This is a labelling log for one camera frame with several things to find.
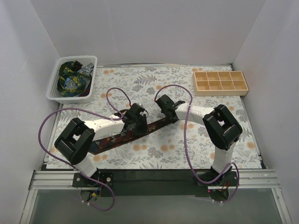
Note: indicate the dark red patterned tie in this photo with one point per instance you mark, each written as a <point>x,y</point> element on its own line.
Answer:
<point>102,145</point>

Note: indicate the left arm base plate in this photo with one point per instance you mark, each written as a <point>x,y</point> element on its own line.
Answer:
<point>104,177</point>

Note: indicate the white plastic basket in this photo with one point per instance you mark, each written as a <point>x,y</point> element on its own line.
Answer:
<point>86,96</point>

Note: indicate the aluminium frame rail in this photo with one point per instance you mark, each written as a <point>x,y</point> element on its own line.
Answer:
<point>156,197</point>

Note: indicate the floral table mat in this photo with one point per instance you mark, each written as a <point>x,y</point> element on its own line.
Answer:
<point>116,88</point>

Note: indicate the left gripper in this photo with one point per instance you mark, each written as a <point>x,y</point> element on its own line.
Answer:
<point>142,124</point>

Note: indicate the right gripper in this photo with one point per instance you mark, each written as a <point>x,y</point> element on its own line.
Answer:
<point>170,114</point>

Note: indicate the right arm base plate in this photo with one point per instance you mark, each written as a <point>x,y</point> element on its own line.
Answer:
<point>227,179</point>

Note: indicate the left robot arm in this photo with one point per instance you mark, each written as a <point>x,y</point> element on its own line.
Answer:
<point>78,137</point>

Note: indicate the wooden compartment box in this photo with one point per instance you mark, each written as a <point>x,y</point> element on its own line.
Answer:
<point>219,83</point>

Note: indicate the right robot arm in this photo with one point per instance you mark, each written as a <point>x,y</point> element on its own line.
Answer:
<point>222,128</point>

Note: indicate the silver blue patterned tie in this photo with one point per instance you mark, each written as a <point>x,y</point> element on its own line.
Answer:
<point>75,82</point>

